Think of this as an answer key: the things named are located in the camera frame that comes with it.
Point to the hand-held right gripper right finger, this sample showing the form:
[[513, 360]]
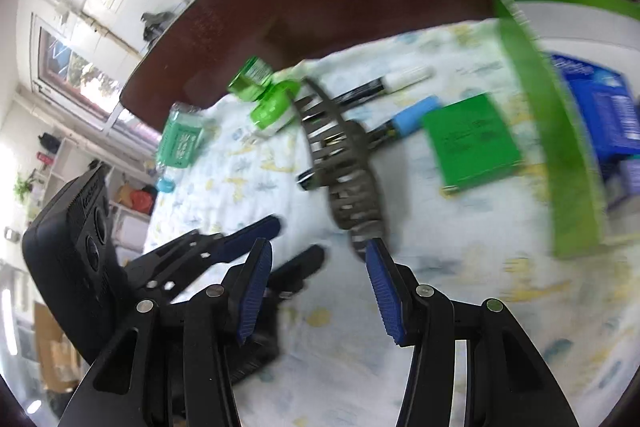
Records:
[[387, 292]]

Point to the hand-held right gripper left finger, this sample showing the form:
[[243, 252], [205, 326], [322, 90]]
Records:
[[252, 292]]

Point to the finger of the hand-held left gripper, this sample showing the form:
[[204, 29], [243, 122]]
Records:
[[250, 237], [305, 264]]

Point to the green label water bottle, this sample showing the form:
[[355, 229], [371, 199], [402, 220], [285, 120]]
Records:
[[180, 142]]

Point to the black marker white cap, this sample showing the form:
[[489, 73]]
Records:
[[400, 79]]

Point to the tiger playing card box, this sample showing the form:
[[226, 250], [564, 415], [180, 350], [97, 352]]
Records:
[[625, 182]]

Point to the green cardboard box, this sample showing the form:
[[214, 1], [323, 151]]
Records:
[[555, 147]]

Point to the giraffe printed blanket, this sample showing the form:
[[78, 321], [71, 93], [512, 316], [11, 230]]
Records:
[[450, 257]]

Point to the brown hair claw clip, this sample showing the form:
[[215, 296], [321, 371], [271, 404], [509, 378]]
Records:
[[345, 167]]

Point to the red bag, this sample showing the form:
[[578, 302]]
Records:
[[137, 198]]

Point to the brown cardboard box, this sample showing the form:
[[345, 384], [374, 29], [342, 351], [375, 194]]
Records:
[[55, 347]]

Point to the white shelf unit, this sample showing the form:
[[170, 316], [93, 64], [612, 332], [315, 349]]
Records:
[[65, 162]]

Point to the small green box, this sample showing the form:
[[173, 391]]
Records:
[[470, 142]]

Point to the black marker blue cap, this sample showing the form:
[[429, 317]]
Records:
[[412, 117]]

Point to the green mosquito repellent heater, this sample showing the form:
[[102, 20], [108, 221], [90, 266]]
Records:
[[270, 107]]

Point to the blue mint box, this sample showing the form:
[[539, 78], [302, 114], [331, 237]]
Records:
[[610, 117]]

